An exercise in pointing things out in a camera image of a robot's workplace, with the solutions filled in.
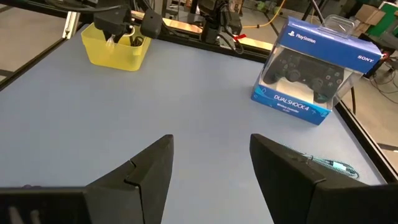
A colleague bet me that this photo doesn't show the black game controller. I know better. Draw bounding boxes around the black game controller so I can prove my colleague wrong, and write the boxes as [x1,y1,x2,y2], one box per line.
[263,49,346,104]

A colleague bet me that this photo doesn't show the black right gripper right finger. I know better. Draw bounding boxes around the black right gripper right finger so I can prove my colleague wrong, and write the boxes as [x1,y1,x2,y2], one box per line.
[249,133,368,224]

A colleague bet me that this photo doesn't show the teal braided USB-C cable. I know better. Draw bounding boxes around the teal braided USB-C cable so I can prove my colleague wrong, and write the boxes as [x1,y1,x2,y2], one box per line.
[279,142,361,180]

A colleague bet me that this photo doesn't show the aluminium extrusion post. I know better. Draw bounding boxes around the aluminium extrusion post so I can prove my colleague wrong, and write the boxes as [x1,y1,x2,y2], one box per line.
[62,11,81,40]

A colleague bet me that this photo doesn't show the yellow plastic bin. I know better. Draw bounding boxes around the yellow plastic bin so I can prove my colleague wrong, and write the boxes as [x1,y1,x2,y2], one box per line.
[80,22,152,72]

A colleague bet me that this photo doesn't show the green panel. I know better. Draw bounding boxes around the green panel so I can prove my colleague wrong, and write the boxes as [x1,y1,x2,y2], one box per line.
[366,1,398,39]

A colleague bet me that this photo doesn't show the cardboard box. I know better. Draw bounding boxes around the cardboard box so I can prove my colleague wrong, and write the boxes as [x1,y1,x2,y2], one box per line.
[354,3,387,26]

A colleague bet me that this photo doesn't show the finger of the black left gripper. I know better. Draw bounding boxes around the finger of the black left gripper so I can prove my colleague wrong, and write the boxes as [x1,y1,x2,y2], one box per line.
[93,7,133,44]
[139,8,164,40]

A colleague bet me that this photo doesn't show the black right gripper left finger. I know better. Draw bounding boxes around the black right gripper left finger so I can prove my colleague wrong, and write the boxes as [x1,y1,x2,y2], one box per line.
[84,134,174,224]

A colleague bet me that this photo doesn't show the blue DualShock controller box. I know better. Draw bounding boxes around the blue DualShock controller box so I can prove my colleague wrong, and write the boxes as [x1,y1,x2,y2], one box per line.
[250,16,384,126]

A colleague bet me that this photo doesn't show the yellow floor cable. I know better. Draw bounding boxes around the yellow floor cable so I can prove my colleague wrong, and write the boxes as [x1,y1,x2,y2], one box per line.
[242,0,287,29]

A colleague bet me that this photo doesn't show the white USB-C cable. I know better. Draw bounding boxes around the white USB-C cable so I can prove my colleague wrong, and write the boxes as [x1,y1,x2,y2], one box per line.
[122,26,137,39]

